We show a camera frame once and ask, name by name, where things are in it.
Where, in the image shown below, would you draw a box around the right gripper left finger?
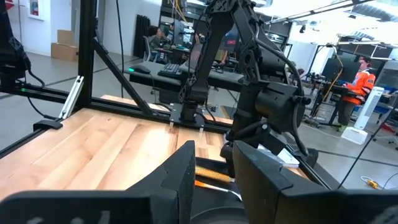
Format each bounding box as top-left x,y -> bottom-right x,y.
126,139 -> 197,224

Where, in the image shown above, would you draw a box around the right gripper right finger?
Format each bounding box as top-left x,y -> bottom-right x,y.
232,140 -> 295,224

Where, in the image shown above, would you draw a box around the metal spoon with wooden handle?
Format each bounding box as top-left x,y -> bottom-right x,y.
194,179 -> 243,202

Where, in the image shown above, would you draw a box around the metal fork with wooden handle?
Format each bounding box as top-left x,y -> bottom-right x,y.
195,166 -> 236,184

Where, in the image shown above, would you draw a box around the dark round plate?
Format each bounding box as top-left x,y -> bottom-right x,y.
190,205 -> 249,224

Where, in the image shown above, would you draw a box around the black tray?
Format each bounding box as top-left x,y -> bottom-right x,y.
192,156 -> 246,224

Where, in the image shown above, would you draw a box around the white paper sheet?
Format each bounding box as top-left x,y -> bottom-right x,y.
257,144 -> 300,169

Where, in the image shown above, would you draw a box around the black computer monitor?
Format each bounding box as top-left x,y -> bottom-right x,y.
321,57 -> 362,84

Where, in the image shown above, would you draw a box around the black office desk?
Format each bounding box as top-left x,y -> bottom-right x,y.
124,60 -> 246,105

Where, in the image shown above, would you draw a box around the black keyboard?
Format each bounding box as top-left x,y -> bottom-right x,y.
157,63 -> 183,79

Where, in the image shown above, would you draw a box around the person in orange jacket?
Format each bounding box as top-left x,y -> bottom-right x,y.
337,55 -> 377,133

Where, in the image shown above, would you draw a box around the white tower air purifier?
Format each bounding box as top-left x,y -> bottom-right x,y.
340,86 -> 386,146

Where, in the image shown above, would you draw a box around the yellow plug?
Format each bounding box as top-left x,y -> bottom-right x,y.
360,175 -> 382,190

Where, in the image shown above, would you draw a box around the black computer mouse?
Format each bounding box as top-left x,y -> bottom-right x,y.
127,64 -> 152,75

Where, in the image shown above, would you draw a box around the seated person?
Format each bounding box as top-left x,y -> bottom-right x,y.
146,24 -> 171,50

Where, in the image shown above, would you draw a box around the cardboard boxes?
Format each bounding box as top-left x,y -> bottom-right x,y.
50,29 -> 80,62

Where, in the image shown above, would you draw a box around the black mounted device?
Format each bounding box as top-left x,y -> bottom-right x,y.
0,0 -> 32,91

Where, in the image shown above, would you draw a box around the black floor cable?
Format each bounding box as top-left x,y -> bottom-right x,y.
337,102 -> 398,190

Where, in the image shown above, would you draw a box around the silver angle bracket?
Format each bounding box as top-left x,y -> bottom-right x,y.
58,75 -> 85,121

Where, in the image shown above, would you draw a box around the black foot bracket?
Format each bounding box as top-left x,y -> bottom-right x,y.
32,119 -> 64,132

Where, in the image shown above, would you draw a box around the black aluminium table frame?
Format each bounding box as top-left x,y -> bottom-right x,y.
0,0 -> 237,156

